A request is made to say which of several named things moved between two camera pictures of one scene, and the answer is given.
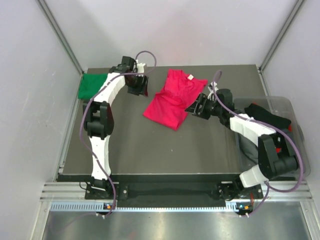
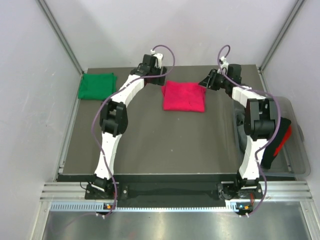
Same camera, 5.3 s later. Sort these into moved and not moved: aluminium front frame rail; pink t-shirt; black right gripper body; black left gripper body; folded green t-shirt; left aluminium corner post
Moved: pink t-shirt; black right gripper body; black left gripper body
Not moved: aluminium front frame rail; left aluminium corner post; folded green t-shirt
